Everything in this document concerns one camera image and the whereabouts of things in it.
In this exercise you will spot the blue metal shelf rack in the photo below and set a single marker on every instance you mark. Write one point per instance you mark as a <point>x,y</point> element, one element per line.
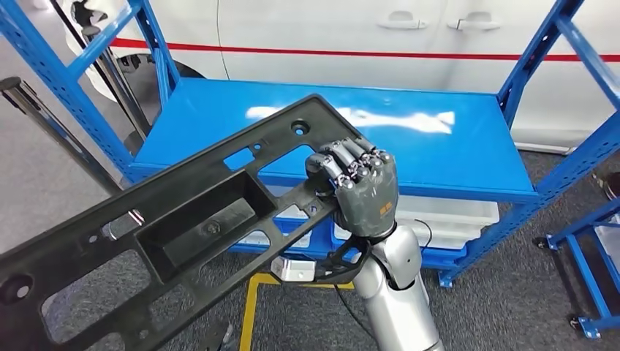
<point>436,160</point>

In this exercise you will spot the black robot foot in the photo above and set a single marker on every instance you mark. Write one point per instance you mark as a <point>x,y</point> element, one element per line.
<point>215,339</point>

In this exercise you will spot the long black plastic car part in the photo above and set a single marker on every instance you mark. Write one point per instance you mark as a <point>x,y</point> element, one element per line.
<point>193,232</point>

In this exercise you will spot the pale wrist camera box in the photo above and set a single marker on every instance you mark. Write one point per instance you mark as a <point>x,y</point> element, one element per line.
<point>293,270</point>

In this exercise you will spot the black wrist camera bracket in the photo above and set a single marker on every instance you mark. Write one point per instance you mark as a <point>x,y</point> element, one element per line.
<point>339,266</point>

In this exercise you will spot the white car red stripe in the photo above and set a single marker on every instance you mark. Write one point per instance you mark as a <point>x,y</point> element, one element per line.
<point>339,29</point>

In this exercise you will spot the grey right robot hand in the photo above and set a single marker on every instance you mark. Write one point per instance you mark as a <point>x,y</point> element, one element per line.
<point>365,203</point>

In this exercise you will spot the blue wheeled shelf rack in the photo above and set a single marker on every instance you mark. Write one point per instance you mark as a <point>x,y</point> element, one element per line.
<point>588,276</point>

